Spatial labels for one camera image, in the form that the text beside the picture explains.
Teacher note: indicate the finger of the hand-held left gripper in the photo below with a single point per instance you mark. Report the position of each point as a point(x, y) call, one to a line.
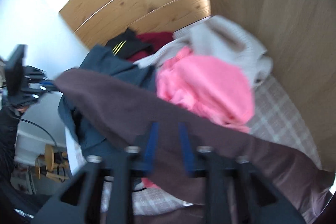
point(46, 86)

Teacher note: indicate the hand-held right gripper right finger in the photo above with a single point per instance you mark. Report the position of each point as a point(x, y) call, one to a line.
point(185, 148)

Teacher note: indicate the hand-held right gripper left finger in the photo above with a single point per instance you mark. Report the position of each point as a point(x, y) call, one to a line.
point(152, 145)

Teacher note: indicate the brown fleece garment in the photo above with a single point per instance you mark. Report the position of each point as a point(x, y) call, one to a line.
point(118, 108)

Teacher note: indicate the dark grey jacket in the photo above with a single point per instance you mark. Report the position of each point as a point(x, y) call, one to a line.
point(110, 64)

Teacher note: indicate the pink garment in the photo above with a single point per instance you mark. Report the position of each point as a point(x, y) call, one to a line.
point(204, 82)

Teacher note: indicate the wooden stool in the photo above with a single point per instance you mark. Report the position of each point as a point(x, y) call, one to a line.
point(50, 155)

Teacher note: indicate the black pants yellow stripes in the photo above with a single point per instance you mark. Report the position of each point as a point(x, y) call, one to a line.
point(126, 43)

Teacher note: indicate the pink plaid tablecloth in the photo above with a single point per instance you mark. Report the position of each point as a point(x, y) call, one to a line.
point(275, 119)

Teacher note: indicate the dark red garment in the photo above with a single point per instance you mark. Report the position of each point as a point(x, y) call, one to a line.
point(155, 40)

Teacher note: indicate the beige knit sweater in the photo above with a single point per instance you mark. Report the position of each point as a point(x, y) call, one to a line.
point(231, 40)

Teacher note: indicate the light wooden board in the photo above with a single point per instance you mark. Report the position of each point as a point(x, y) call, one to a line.
point(275, 16)

